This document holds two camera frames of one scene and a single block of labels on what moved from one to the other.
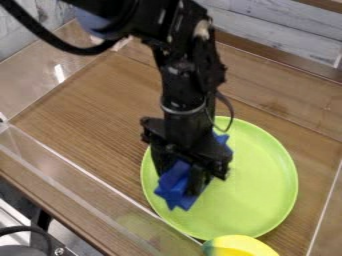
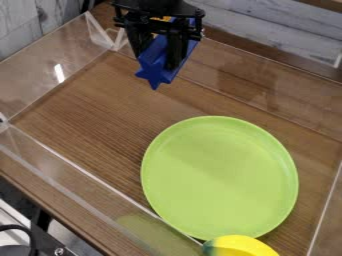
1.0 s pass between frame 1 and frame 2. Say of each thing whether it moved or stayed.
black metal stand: stayed
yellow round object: stayed
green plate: stayed
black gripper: moved
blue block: moved
